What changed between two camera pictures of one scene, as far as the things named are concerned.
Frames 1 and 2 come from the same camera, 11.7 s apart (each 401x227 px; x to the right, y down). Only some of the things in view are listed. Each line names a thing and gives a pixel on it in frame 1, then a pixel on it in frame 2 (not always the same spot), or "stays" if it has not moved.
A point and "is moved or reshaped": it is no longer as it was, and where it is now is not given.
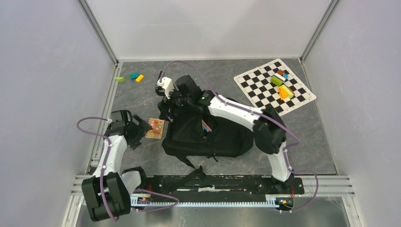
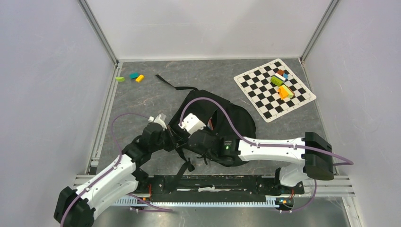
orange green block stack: [284, 92] stays
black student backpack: [190, 135] is moved or reshaped
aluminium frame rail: [72, 216] stays
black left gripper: [142, 128] → [175, 140]
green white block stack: [278, 79] stays
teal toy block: [134, 75] stays
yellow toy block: [139, 78] stays
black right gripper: [164, 106] → [215, 135]
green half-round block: [120, 79] stays
